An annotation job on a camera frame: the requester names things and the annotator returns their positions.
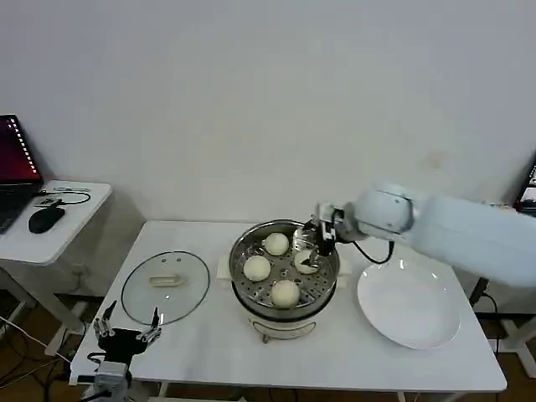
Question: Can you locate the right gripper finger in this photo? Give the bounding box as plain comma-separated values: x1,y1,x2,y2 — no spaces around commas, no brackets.
292,225,322,250
298,246,324,270

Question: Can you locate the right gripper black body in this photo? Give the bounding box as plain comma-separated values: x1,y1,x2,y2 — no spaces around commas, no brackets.
319,219,338,256

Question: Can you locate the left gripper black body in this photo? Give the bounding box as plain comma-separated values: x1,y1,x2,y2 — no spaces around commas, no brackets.
96,327,149,364

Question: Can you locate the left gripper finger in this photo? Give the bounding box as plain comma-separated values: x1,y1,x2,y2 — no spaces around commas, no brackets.
92,300,118,340
136,307,164,344

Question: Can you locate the white steamed bun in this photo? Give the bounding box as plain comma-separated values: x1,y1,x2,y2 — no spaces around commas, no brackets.
243,255,271,282
264,232,291,257
293,249,322,276
271,279,301,309

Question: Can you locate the round glass lid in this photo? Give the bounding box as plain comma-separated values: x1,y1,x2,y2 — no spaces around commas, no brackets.
121,250,211,327

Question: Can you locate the steel steamer basket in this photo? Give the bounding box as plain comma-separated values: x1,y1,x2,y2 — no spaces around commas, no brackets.
228,218,342,314

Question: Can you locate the white electric cooker base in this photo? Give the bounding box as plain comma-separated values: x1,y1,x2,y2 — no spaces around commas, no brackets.
214,255,352,345

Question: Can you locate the white side table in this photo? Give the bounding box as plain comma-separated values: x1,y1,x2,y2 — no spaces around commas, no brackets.
0,180,114,358

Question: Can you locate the white round plate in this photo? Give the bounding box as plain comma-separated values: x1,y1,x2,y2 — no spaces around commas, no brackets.
356,255,462,351

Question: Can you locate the black computer mouse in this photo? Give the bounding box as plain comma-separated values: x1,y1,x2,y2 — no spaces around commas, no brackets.
28,205,68,235

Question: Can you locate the black laptop with red screen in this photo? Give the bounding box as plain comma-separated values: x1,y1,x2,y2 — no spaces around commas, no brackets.
0,113,45,235

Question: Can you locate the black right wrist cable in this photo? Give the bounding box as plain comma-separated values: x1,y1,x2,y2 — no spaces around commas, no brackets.
353,239,397,265

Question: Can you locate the white floor cable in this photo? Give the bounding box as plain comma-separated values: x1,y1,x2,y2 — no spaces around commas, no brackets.
0,314,73,365

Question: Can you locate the black floor cable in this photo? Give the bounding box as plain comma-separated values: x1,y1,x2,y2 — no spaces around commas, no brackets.
0,326,73,390

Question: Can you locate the thin black cable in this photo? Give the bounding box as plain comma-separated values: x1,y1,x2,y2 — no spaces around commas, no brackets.
39,188,94,207

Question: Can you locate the black power cable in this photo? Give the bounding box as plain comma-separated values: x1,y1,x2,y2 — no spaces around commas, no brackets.
468,277,500,317

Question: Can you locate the white desk frame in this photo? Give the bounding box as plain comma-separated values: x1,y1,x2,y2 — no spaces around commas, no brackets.
472,276,536,365

